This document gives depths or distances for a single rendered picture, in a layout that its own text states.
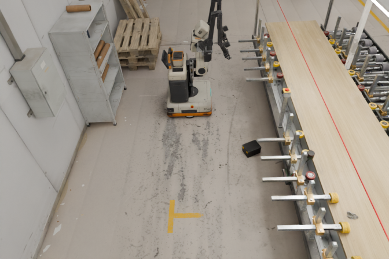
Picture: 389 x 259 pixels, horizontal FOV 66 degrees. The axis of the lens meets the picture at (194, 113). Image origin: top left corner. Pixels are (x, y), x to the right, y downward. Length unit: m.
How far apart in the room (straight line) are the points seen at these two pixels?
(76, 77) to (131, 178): 1.50
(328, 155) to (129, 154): 2.50
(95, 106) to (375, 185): 3.48
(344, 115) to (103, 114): 3.14
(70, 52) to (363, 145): 3.39
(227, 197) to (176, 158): 0.86
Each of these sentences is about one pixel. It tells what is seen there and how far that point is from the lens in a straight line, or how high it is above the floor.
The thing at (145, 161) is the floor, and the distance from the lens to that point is 4.11.
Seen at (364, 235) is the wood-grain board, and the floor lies 0.90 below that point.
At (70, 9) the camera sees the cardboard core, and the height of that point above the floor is 1.60.
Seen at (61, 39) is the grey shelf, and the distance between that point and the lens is 3.99.
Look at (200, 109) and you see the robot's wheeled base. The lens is 4.42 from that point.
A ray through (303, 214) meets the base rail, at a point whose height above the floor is 0.70.
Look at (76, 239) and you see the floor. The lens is 3.77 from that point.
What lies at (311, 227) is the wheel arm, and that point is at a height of 0.96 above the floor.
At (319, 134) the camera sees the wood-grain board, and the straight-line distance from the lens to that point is 3.24.
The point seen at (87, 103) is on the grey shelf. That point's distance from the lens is 4.50.
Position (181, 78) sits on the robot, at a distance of 4.12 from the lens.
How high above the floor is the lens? 3.16
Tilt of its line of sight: 43 degrees down
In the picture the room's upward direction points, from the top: 4 degrees counter-clockwise
